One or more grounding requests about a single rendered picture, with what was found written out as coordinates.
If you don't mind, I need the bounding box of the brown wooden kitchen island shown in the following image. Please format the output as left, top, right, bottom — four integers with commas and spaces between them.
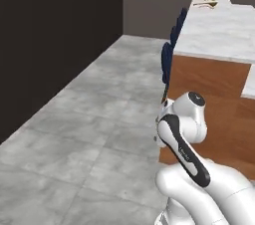
158, 54, 255, 181

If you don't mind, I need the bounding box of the dark golden utensil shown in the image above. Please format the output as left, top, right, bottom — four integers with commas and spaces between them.
192, 0, 219, 9

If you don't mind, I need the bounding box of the dark blue stool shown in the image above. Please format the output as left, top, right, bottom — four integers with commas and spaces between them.
160, 41, 174, 105
176, 6, 189, 34
169, 24, 181, 47

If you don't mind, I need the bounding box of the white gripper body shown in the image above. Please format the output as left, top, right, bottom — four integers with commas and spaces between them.
154, 112, 168, 148

